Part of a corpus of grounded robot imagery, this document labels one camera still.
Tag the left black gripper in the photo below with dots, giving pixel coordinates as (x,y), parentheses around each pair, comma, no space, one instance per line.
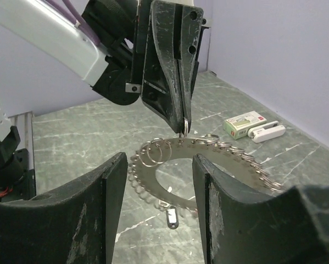
(165,86)

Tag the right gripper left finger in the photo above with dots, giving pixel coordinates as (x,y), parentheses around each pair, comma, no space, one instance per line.
(76,222)

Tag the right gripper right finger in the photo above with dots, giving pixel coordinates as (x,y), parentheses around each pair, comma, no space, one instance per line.
(296,231)

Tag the metal disc with keyrings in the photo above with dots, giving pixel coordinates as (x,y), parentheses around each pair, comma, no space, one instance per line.
(226,179)

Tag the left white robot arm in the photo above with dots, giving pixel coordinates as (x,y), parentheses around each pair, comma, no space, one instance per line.
(124,50)

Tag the key with black tag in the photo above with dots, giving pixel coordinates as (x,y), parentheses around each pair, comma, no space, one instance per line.
(172,218)

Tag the white staple box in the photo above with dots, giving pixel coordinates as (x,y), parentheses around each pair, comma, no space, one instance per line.
(237,127)

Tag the white stapler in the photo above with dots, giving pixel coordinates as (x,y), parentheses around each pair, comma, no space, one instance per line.
(266,132)

